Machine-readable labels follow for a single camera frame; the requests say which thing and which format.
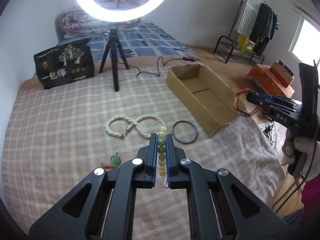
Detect green pendant red cord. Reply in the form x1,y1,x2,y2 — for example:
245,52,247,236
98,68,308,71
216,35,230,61
100,152,122,170

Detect dark thin bangle ring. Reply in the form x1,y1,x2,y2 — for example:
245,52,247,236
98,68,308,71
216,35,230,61
171,120,199,145

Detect cream bead bracelet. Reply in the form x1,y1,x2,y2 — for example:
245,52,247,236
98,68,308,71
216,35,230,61
157,126,169,178

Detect thick twisted pearl necklace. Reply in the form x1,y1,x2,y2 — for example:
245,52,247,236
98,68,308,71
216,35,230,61
105,114,168,139

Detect red leather strap watch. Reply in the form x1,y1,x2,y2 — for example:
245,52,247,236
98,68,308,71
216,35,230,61
233,88,253,118

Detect pink sleeved right forearm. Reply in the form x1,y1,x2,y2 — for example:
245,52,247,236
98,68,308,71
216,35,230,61
302,176,320,209

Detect white gloved right hand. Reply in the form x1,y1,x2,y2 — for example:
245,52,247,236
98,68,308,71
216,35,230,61
281,128,320,183

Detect red brown gift box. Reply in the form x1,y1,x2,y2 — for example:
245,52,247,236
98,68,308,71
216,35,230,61
270,60,295,87

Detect orange cloth covered table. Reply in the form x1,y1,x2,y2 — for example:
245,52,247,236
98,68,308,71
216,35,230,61
246,64,295,98

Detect window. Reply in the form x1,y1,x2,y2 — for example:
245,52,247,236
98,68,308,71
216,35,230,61
289,16,319,66

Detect open cardboard box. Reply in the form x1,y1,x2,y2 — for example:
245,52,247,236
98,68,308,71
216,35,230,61
166,64,239,138

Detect yellow crate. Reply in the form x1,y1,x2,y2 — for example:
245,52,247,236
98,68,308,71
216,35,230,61
238,35,255,54

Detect black clothes rack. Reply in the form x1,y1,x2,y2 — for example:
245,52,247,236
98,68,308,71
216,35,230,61
213,0,279,64

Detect dark hanging clothes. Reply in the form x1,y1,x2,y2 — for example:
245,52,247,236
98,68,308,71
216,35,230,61
249,3,278,57

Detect pink plaid blanket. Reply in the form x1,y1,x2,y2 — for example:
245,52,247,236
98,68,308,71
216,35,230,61
2,69,285,232

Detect striped hanging towel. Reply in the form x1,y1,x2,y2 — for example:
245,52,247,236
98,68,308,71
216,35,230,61
234,0,263,37

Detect black printed gift bag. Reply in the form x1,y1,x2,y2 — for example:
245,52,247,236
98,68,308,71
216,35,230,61
34,38,95,89

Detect blue patterned bed sheet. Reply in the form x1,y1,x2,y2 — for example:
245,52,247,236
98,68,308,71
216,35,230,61
59,22,195,62

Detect black tripod stand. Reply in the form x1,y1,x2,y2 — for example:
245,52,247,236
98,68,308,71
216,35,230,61
99,27,130,92

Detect folded floral quilt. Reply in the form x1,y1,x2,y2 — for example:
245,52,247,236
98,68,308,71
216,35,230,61
60,0,142,34

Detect floor power strip cables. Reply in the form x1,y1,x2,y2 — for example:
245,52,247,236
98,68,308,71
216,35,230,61
258,109,278,153

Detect black ring light cable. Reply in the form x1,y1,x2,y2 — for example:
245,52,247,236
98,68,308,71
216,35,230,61
122,55,206,78

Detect white ring light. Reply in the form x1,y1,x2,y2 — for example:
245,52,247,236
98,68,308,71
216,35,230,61
74,0,174,23

